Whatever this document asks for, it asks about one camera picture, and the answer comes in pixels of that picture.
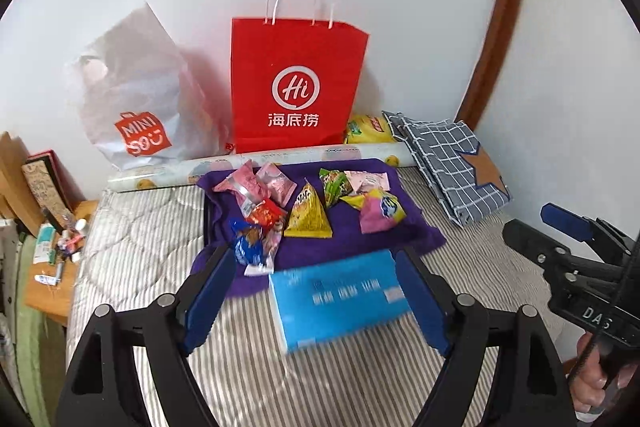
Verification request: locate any red snack packet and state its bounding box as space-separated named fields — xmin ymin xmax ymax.
xmin=245 ymin=199 xmax=288 ymax=230

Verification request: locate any wooden bedside table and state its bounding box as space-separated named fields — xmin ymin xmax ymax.
xmin=24 ymin=199 xmax=101 ymax=325

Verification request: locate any pale pink printed snack packet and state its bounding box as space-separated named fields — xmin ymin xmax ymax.
xmin=342 ymin=169 xmax=392 ymax=196

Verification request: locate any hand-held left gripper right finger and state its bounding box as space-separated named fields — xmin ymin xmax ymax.
xmin=394 ymin=247 xmax=578 ymax=427

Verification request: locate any printed paper roll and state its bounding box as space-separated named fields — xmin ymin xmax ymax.
xmin=107 ymin=142 xmax=416 ymax=194

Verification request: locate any dark red book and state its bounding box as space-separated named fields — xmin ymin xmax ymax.
xmin=27 ymin=149 xmax=86 ymax=212

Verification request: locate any blue tissue pack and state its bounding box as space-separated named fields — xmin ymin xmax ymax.
xmin=268 ymin=249 xmax=416 ymax=354

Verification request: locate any clear snack packet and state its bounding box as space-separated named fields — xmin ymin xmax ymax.
xmin=235 ymin=184 xmax=268 ymax=218

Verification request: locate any pink and yellow snack packet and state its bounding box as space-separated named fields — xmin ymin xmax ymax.
xmin=341 ymin=189 xmax=408 ymax=235

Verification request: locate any purple towel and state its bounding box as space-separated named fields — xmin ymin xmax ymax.
xmin=192 ymin=157 xmax=447 ymax=300

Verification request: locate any grey checked star cloth bag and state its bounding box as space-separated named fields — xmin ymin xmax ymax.
xmin=381 ymin=109 xmax=513 ymax=228

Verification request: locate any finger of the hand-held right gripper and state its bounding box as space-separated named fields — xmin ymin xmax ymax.
xmin=541 ymin=203 xmax=636 ymax=258
xmin=502 ymin=219 xmax=626 ymax=282

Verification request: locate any blue snack packet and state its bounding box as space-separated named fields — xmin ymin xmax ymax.
xmin=245 ymin=224 xmax=286 ymax=277
xmin=229 ymin=219 xmax=266 ymax=267

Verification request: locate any wooden headboard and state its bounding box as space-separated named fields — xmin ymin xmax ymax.
xmin=0 ymin=131 xmax=43 ymax=223

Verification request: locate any person's right hand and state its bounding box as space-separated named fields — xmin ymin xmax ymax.
xmin=570 ymin=332 xmax=640 ymax=418

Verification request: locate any large yellow snack bag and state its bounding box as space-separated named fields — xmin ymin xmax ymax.
xmin=344 ymin=113 xmax=398 ymax=145

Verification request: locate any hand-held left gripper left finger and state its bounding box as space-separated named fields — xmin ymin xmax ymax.
xmin=56 ymin=244 xmax=238 ymax=427

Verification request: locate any green snack packet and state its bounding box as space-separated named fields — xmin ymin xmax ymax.
xmin=319 ymin=168 xmax=353 ymax=208

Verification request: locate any red paper bag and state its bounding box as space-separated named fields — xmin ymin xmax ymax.
xmin=230 ymin=0 xmax=371 ymax=154

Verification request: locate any white plastic shopping bag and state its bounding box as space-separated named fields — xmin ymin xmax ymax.
xmin=65 ymin=2 xmax=236 ymax=172

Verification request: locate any patterned notebook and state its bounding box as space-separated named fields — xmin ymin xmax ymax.
xmin=21 ymin=159 xmax=73 ymax=233

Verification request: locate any green blanket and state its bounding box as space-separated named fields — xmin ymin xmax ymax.
xmin=0 ymin=217 xmax=68 ymax=408

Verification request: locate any brown wooden door frame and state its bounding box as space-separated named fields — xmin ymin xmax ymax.
xmin=457 ymin=0 xmax=531 ymax=128

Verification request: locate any teal and white tube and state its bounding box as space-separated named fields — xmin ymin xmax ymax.
xmin=34 ymin=224 xmax=58 ymax=265

